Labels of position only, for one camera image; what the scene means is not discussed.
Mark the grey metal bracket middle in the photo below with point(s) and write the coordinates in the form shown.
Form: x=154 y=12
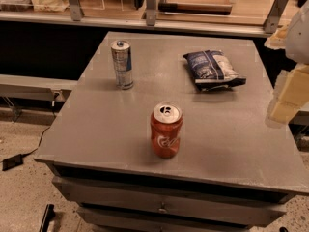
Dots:
x=150 y=12

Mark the red coke can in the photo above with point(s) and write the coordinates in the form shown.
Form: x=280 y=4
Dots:
x=166 y=123

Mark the grey drawer cabinet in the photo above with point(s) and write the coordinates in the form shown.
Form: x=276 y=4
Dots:
x=187 y=148

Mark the black power adapter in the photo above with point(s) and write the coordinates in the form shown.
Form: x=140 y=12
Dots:
x=12 y=162

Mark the grey metal bracket left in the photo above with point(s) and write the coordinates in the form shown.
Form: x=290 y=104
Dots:
x=76 y=12

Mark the silver blue energy drink can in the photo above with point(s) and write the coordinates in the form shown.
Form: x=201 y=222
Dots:
x=121 y=54

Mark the blue chip bag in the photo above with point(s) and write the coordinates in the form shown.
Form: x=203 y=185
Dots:
x=211 y=69

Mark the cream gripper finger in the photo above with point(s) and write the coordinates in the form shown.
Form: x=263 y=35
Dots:
x=290 y=94
x=278 y=39

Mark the grey metal bracket right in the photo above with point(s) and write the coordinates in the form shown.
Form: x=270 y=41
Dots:
x=271 y=23

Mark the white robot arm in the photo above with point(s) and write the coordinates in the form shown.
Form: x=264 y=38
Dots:
x=297 y=41

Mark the black object on floor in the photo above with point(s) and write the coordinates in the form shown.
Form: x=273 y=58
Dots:
x=48 y=216

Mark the grey metal bench rail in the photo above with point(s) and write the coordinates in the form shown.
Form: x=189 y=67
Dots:
x=35 y=88

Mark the grey metal bracket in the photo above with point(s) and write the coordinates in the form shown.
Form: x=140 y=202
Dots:
x=76 y=12
x=150 y=12
x=271 y=23

